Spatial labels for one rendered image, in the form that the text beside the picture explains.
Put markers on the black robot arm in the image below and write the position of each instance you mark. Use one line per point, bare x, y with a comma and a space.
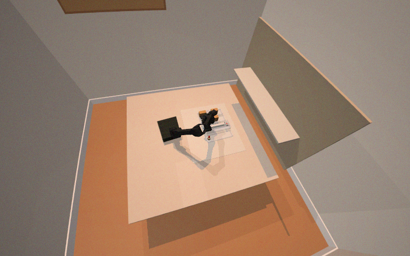
196, 130

